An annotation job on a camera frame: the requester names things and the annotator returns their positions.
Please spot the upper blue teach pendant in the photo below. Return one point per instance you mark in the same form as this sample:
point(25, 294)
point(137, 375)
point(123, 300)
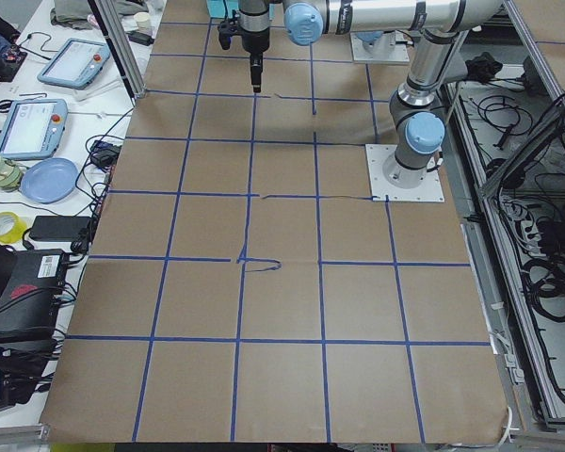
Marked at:
point(76, 64)

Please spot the lower blue teach pendant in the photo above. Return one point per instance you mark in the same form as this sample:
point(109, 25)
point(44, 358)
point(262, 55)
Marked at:
point(33, 129)

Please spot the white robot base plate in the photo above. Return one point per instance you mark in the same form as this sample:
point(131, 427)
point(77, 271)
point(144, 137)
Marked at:
point(389, 182)

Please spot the black power adapter brick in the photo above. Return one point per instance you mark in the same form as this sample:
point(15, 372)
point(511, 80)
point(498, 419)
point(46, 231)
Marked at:
point(58, 228)

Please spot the teal plastic storage bin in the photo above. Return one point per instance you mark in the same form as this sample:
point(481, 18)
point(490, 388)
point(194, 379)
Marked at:
point(219, 9)

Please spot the brown paper table mat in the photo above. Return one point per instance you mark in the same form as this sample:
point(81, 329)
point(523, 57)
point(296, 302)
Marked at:
point(244, 287)

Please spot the green tape rolls stack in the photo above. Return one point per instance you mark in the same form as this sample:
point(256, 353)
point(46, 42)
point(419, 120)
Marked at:
point(11, 174)

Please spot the aluminium frame post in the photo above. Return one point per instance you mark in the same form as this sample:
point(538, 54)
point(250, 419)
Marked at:
point(109, 22)

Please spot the blue teach pendant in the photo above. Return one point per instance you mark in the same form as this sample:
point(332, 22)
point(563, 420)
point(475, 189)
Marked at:
point(76, 64)
point(33, 129)

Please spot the black box red logo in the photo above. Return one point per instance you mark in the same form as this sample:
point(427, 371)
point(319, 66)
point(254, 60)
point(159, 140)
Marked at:
point(30, 280)

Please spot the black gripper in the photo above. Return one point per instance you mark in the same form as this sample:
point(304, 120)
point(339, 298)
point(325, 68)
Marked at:
point(254, 41)

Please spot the yellow tape roll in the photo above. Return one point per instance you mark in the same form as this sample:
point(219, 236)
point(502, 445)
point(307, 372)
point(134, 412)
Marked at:
point(12, 228)

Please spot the blue plastic plate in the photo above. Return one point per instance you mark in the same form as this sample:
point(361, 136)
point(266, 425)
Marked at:
point(50, 180)

